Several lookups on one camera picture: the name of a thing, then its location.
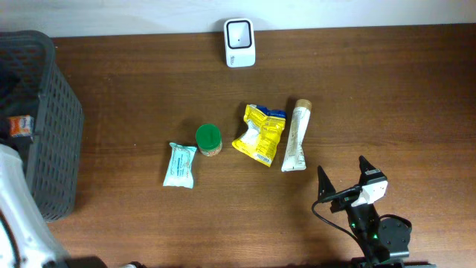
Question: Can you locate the white tube with cork cap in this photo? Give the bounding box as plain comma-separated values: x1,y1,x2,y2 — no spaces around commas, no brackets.
281,99,312,172

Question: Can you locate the teal wipes packet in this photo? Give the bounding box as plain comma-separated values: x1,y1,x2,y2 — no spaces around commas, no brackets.
163,142,197,189

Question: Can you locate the green lid jar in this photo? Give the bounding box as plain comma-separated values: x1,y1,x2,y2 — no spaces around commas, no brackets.
196,124,222,156

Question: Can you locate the dark grey plastic basket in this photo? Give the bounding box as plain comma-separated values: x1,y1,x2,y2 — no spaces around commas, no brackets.
1,31,84,222

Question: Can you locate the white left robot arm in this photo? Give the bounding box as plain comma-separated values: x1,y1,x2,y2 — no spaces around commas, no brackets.
1,144,105,268

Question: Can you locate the yellow snack bag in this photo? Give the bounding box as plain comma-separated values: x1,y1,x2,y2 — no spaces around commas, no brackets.
232,104,287,167

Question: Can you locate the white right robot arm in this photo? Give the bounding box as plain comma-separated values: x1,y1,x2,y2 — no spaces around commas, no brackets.
312,156,412,267

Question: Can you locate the orange small carton box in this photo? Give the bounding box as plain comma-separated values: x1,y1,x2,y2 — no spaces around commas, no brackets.
8,115,34,138

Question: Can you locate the white barcode scanner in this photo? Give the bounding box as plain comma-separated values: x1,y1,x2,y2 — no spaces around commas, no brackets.
223,18,256,68

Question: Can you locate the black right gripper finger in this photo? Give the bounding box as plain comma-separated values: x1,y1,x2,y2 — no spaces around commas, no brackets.
318,165,336,202
358,156,382,185

